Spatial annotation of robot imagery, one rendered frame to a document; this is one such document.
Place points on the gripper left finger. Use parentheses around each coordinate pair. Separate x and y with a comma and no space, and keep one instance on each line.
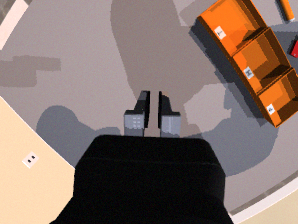
(135,121)

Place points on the red usb stick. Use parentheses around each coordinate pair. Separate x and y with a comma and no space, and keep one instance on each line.
(294,49)

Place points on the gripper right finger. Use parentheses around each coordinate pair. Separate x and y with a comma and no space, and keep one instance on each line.
(168,122)

